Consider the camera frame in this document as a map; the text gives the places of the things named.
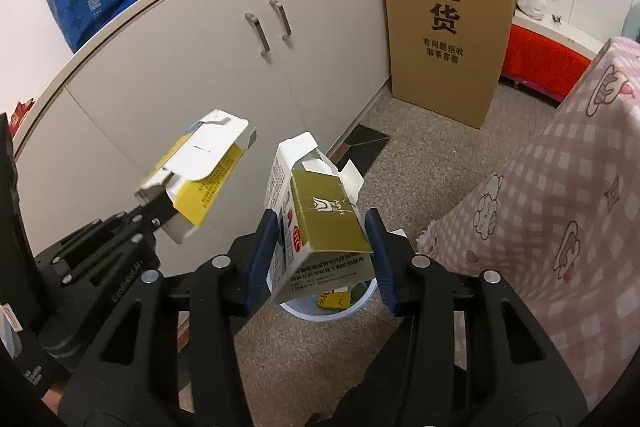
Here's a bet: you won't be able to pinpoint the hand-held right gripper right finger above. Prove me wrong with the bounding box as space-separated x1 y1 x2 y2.
365 207 589 427

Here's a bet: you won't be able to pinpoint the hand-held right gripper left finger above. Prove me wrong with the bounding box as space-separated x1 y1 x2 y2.
57 209 281 427

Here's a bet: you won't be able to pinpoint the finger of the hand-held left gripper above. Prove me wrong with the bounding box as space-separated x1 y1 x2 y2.
60 194 178 288
35 209 137 269

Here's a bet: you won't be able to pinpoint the light blue trash bin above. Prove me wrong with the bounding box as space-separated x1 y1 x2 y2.
279 279 379 321

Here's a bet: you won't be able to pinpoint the gold white medicine box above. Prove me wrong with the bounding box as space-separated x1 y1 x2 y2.
263 132 377 305

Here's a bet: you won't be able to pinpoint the yellow white carton box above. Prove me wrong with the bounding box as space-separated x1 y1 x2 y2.
134 109 257 242

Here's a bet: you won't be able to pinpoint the red white packet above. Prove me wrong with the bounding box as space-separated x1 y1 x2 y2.
9 99 33 132

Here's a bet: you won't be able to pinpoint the person's dark trousers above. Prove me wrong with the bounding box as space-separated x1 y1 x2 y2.
300 347 416 427

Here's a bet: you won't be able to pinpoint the white low cabinet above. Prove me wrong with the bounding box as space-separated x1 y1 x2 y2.
12 0 396 278

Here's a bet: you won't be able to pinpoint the pink checked tablecloth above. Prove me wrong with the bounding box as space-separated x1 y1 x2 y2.
417 36 640 413

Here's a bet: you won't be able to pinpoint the large cardboard box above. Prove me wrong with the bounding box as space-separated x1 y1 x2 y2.
370 0 517 130

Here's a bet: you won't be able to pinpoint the red white platform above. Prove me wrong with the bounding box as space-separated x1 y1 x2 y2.
500 12 608 105

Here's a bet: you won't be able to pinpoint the metal cabinet handle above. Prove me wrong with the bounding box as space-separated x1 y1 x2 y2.
244 11 271 58
268 0 293 42

